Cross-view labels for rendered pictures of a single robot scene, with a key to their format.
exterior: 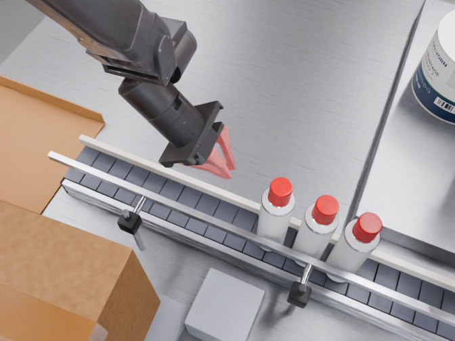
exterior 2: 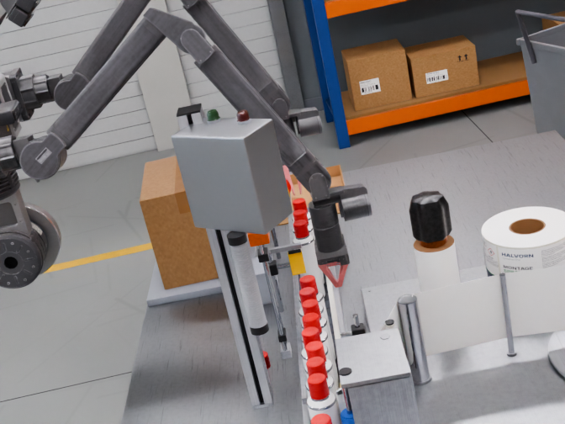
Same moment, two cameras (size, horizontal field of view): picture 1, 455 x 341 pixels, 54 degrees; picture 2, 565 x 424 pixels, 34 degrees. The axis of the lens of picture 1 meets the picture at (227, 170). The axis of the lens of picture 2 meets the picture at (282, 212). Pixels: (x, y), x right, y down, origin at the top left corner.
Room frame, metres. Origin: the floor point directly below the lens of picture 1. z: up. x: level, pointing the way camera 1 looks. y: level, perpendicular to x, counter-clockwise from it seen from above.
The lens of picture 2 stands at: (-0.47, -2.04, 1.98)
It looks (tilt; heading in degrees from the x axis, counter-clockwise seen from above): 23 degrees down; 70
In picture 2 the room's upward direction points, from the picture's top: 13 degrees counter-clockwise
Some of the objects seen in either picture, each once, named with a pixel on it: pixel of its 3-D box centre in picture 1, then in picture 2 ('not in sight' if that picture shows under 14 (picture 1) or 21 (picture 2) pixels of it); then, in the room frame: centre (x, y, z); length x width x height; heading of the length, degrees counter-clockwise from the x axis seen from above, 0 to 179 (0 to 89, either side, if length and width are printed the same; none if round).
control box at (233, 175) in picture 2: not in sight; (234, 173); (0.01, -0.51, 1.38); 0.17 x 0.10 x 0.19; 121
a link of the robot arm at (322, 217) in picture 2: not in sight; (326, 212); (0.22, -0.41, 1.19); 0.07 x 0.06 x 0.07; 160
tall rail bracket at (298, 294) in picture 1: (298, 289); (283, 281); (0.20, -0.12, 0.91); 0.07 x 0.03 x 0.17; 156
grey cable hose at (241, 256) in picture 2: not in sight; (248, 283); (-0.02, -0.56, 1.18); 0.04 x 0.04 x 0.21
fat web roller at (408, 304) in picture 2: not in sight; (414, 340); (0.25, -0.65, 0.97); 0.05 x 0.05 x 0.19
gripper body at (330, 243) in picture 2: not in sight; (329, 238); (0.22, -0.41, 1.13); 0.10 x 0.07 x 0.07; 66
